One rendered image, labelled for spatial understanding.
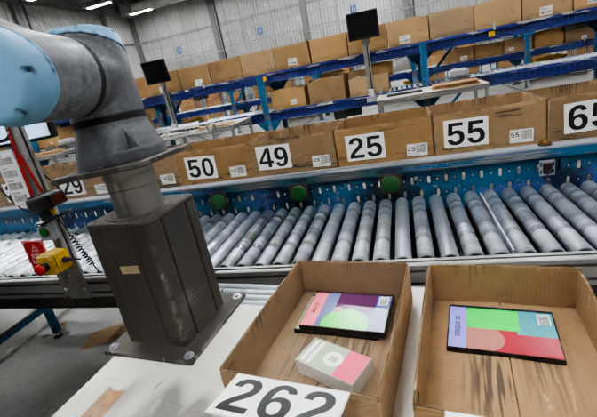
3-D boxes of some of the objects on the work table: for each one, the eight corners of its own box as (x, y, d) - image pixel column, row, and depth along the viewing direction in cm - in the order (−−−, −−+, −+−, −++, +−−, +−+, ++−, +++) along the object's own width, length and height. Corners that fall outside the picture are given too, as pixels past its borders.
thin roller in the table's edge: (201, 292, 116) (199, 285, 115) (283, 294, 105) (282, 288, 105) (197, 295, 114) (195, 289, 114) (281, 299, 104) (280, 292, 103)
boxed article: (354, 401, 65) (352, 385, 64) (298, 373, 74) (294, 358, 73) (374, 372, 70) (371, 357, 69) (318, 350, 79) (315, 336, 78)
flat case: (378, 342, 78) (378, 336, 77) (294, 334, 85) (293, 328, 85) (387, 302, 89) (386, 297, 89) (313, 299, 97) (312, 293, 96)
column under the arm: (192, 366, 82) (146, 228, 72) (105, 355, 92) (52, 232, 82) (246, 296, 105) (216, 184, 95) (171, 292, 115) (137, 191, 105)
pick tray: (417, 459, 55) (409, 406, 52) (430, 300, 88) (426, 263, 85) (673, 516, 43) (684, 452, 40) (577, 308, 77) (579, 266, 74)
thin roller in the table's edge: (205, 286, 118) (203, 281, 118) (287, 289, 108) (285, 284, 107) (202, 290, 116) (200, 284, 116) (284, 293, 106) (282, 287, 105)
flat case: (385, 339, 76) (384, 332, 76) (299, 330, 84) (298, 324, 83) (394, 299, 88) (394, 293, 87) (318, 294, 96) (317, 289, 95)
